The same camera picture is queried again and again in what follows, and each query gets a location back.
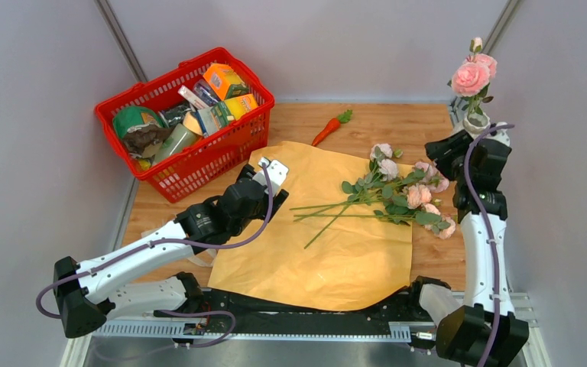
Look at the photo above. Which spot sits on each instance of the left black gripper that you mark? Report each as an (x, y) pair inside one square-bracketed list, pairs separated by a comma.
[(277, 200)]

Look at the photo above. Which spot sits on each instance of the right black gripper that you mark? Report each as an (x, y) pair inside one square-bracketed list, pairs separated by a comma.
[(454, 143)]

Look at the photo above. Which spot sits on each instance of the pink flower bouquet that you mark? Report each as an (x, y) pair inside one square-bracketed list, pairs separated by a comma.
[(387, 195)]

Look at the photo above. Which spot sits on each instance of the cream ribbon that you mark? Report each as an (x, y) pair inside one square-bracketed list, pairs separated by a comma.
[(200, 256)]

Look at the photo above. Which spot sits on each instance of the pink rose stem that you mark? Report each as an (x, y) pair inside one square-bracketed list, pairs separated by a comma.
[(472, 79)]

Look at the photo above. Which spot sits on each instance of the orange wrapping paper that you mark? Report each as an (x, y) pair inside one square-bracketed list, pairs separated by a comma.
[(314, 253)]

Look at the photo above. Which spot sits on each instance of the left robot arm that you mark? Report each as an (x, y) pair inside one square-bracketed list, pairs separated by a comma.
[(84, 295)]

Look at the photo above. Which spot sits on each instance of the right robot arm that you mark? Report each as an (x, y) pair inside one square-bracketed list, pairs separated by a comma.
[(483, 328)]

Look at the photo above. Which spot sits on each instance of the white ribbed ceramic vase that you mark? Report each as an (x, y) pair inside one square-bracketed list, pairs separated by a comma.
[(473, 125)]

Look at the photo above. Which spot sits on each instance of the red plastic shopping basket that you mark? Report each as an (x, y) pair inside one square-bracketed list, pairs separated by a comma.
[(181, 174)]

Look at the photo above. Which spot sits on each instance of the green scrub sponge box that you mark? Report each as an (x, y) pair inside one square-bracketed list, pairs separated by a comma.
[(214, 118)]

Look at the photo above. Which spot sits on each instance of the green cylinder bottle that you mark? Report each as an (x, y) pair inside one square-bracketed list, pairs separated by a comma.
[(180, 138)]

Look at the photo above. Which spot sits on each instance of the yellow sponge pack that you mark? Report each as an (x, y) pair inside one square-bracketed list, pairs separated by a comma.
[(240, 105)]

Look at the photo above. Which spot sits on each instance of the dark snack packet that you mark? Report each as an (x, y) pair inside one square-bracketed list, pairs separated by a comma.
[(175, 114)]

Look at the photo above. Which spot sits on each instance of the orange toy carrot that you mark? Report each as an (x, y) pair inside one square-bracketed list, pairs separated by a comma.
[(332, 125)]

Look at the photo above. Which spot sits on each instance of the orange green box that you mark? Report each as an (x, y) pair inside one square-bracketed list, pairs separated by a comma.
[(224, 81)]

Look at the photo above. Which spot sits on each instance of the brown crumpled bag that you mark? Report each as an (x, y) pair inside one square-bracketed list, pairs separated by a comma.
[(144, 142)]

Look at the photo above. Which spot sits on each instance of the white red small box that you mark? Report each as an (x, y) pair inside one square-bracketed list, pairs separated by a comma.
[(192, 98)]

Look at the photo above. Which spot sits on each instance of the green round package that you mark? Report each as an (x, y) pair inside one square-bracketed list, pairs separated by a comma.
[(133, 118)]

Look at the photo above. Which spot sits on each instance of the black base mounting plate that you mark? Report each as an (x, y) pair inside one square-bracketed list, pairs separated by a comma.
[(257, 316)]

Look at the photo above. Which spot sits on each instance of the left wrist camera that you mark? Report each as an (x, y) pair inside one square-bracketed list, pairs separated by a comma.
[(271, 171)]

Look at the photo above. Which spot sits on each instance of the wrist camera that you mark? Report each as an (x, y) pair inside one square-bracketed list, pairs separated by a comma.
[(500, 134), (271, 171)]

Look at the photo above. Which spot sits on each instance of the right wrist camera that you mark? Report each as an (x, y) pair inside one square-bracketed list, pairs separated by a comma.
[(500, 134)]

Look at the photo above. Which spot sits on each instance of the aluminium rail frame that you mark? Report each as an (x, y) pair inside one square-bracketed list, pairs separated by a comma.
[(222, 323)]

